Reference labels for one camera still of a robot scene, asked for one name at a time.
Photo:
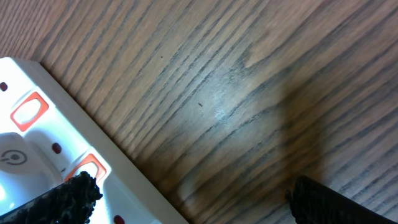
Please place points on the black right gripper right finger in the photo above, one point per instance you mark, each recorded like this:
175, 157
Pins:
313, 203

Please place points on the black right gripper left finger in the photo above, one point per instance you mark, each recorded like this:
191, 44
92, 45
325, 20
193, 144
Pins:
72, 202

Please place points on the white extension socket strip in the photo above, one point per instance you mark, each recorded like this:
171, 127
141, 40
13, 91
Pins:
46, 138

